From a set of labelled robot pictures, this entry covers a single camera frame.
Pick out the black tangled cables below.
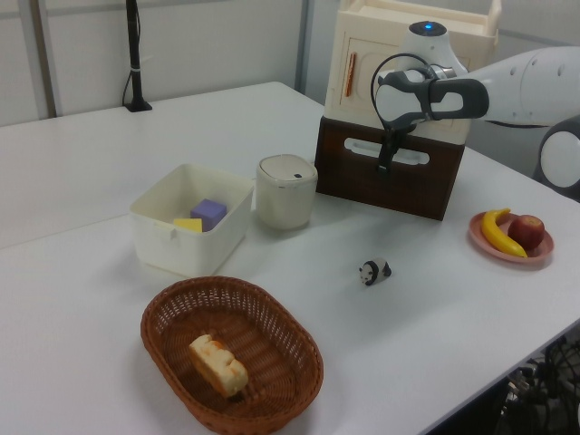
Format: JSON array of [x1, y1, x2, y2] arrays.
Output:
[[500, 333, 580, 435]]

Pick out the cream plastic bin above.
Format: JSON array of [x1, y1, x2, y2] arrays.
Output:
[[129, 163, 256, 279]]

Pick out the copper cabinet door handle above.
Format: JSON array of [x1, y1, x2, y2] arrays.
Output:
[[344, 52, 359, 97]]

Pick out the dark wood drawer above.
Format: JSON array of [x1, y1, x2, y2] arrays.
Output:
[[314, 118, 464, 222]]

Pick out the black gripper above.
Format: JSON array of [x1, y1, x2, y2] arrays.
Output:
[[377, 121, 416, 176]]

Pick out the small white trash can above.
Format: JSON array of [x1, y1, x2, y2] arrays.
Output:
[[256, 153, 318, 231]]

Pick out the panda figurine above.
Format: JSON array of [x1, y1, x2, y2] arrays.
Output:
[[357, 256, 393, 288]]

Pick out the brown wicker basket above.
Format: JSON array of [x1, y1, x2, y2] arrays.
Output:
[[140, 275, 325, 432]]

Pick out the yellow banana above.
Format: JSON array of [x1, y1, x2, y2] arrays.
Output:
[[479, 208, 529, 258]]

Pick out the yellow cube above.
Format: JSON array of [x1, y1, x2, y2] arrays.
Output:
[[172, 217, 205, 235]]

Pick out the red apple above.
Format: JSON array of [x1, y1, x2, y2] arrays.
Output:
[[507, 214, 546, 251]]

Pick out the purple cube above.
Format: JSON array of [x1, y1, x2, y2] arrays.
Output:
[[189, 198, 227, 233]]

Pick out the dark wood drawer case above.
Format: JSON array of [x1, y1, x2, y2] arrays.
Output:
[[316, 113, 467, 150]]

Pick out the white drawer handle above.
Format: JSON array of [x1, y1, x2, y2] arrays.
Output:
[[343, 137, 430, 167]]

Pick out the black stand pole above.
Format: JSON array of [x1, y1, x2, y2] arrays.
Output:
[[121, 0, 154, 113]]

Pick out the pink plate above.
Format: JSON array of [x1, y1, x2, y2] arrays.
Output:
[[468, 211, 556, 271]]

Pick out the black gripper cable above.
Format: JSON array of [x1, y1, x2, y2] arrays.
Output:
[[370, 53, 439, 137]]

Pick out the bread piece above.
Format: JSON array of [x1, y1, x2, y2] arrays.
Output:
[[188, 333, 250, 400]]

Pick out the cream plastic storage cabinet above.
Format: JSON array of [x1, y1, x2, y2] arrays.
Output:
[[324, 0, 502, 146]]

